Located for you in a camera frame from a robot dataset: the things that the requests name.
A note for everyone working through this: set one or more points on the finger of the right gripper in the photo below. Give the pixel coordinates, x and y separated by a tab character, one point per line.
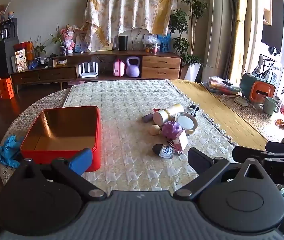
273	150

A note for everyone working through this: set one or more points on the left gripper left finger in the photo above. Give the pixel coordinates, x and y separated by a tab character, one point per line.
69	172

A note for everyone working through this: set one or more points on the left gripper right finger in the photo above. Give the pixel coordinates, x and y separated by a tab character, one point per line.
209	170

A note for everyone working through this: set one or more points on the round tin lid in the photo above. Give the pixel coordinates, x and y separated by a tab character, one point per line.
187	122

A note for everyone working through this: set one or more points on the purple monster toy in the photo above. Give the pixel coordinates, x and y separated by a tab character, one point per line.
171	129

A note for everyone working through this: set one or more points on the beige egg ball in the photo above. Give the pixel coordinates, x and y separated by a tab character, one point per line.
154	130

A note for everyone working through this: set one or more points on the cream yellow cylindrical canister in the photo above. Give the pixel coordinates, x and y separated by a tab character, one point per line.
162	116

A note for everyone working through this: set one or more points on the purple block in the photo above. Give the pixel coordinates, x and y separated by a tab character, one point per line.
147	118

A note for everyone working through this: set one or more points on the red metal tin box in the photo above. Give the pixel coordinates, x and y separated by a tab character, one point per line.
63	132

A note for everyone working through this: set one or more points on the green mug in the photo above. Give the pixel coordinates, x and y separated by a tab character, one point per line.
270	106

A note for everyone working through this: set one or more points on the orange tissue box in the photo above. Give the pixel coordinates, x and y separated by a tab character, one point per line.
261	88

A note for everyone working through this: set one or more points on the blue rubber glove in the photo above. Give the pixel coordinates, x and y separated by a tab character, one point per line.
10	151

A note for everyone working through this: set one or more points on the quilted cream mat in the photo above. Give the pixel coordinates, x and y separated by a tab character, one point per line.
127	158

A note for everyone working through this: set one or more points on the stack of books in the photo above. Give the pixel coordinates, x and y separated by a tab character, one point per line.
217	85

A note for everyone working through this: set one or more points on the white wifi router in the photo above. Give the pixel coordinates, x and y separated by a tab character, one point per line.
88	70

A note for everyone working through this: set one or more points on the wooden tv cabinet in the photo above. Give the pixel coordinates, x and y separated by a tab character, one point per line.
67	68

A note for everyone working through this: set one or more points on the orange gift bag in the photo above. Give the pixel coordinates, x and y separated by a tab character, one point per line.
6	89

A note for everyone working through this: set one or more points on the pink toy case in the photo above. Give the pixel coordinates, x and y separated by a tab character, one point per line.
118	68

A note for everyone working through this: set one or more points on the purple kettlebell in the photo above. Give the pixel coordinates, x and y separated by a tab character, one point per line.
132	70

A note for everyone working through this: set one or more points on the cereal box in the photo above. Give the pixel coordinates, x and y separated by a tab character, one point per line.
20	60

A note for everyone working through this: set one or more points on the pink plush doll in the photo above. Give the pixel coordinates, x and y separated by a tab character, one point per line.
67	35

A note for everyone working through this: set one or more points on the black speaker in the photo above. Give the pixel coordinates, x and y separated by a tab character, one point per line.
122	43

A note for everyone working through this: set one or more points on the potted green tree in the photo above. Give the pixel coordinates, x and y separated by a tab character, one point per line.
183	24

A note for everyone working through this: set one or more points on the floral draped cloth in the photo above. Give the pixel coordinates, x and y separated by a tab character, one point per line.
106	19

